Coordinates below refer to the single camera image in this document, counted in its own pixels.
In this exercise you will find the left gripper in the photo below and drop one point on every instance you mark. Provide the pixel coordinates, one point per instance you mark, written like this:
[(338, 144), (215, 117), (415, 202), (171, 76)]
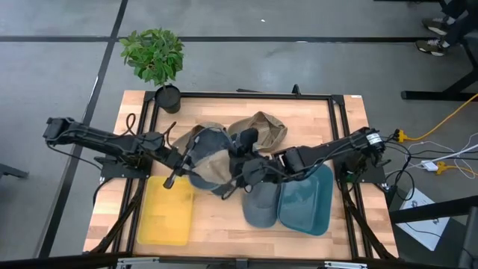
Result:
[(175, 158)]

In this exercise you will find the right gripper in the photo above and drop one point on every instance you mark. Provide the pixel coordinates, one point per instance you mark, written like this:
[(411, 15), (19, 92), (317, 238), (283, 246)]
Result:
[(248, 140)]

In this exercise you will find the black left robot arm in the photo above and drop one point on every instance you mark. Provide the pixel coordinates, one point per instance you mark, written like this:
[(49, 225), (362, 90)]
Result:
[(93, 136)]

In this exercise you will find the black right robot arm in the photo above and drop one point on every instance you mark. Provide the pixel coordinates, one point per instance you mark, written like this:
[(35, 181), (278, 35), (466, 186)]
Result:
[(328, 147)]

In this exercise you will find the yellow plastic bin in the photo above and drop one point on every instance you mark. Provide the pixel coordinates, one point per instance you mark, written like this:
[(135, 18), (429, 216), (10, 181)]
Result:
[(164, 216)]

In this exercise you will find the teal plastic bin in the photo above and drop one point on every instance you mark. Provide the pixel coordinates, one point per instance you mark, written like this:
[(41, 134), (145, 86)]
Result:
[(306, 205)]

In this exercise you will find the potted green plant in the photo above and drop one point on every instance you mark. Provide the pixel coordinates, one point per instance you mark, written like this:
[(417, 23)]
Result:
[(153, 56)]

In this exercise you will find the black horizontal rig bar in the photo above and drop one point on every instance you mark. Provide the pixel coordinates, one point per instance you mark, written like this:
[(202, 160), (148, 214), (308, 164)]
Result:
[(45, 263)]

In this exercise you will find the black furniture foot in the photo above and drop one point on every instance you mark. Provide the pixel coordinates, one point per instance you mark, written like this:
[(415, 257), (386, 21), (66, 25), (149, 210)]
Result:
[(11, 171)]

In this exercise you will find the black desk leg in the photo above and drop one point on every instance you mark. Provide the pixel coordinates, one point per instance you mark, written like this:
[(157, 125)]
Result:
[(429, 96)]

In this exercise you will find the black rig beam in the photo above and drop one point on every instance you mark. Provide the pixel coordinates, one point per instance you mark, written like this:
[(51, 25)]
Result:
[(429, 212)]

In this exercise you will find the white paper sheet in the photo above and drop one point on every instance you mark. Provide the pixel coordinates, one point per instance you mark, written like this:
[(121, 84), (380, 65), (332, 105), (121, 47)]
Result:
[(422, 231)]

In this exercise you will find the person's shoe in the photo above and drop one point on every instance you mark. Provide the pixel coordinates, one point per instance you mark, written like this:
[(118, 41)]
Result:
[(431, 47), (435, 26)]

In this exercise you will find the person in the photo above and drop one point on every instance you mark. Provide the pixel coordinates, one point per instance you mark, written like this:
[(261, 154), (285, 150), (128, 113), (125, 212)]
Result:
[(461, 22)]

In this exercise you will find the black aluminium table frame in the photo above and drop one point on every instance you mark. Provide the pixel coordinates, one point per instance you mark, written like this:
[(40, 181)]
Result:
[(201, 95)]

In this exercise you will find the black mount bracket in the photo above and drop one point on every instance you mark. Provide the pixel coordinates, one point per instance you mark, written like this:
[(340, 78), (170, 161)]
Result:
[(295, 89)]

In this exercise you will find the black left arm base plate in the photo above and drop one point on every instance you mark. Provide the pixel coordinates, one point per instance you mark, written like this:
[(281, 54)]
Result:
[(119, 173)]

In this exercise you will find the silver bracket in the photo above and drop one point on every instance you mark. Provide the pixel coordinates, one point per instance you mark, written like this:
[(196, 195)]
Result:
[(345, 265), (136, 261)]

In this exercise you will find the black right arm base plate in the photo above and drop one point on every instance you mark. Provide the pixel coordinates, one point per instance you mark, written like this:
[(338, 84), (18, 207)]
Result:
[(377, 177)]

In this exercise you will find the black rig post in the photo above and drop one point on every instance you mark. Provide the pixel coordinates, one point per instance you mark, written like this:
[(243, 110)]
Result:
[(468, 243)]

